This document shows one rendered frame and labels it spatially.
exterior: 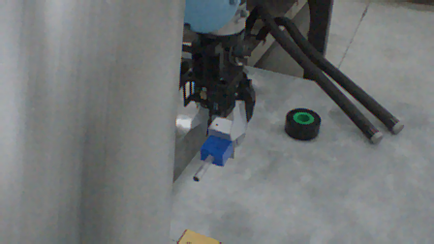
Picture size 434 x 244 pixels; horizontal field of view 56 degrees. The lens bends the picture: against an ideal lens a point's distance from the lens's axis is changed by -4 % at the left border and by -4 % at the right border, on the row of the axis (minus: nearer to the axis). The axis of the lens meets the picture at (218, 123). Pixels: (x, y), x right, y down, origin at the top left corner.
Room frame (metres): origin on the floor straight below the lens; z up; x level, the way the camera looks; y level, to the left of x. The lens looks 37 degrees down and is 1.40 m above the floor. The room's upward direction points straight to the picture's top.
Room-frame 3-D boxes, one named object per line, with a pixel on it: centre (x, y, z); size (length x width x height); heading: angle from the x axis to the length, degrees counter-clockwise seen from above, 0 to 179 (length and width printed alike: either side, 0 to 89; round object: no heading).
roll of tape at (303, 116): (0.78, -0.19, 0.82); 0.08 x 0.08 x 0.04
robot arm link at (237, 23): (0.56, 0.00, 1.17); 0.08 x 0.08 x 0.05
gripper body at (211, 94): (0.55, 0.00, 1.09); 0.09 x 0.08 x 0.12; 155
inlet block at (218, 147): (0.54, 0.01, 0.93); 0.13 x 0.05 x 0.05; 155
